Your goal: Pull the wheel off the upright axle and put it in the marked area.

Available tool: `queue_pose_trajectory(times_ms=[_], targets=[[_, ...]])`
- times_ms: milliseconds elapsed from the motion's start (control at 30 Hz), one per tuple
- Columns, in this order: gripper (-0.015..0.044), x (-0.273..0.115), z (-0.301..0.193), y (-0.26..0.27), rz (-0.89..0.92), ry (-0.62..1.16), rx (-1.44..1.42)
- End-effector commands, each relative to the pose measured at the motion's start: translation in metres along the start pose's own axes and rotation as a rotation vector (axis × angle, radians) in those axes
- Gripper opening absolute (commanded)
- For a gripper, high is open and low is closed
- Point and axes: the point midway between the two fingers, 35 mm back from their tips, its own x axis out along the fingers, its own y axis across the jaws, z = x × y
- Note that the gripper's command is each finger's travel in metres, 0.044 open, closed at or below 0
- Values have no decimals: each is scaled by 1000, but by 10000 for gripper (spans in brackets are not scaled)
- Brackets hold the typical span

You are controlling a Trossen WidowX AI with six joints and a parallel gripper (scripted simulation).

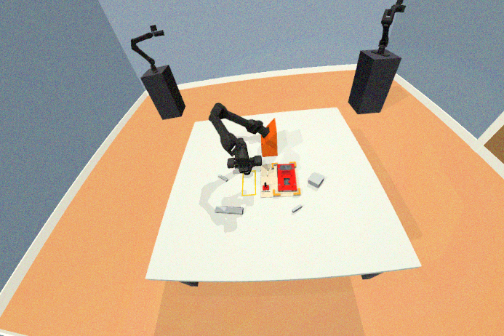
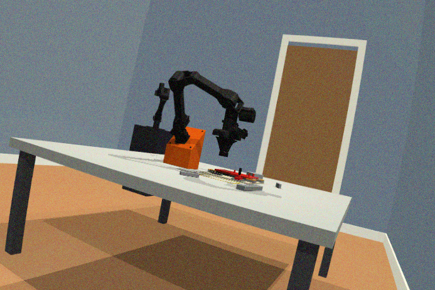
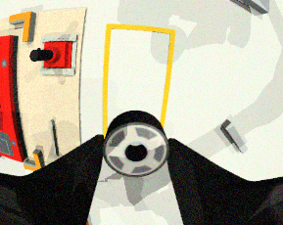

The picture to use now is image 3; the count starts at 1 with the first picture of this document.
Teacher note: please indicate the yellow tape outline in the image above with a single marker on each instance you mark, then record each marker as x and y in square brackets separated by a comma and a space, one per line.
[106, 66]

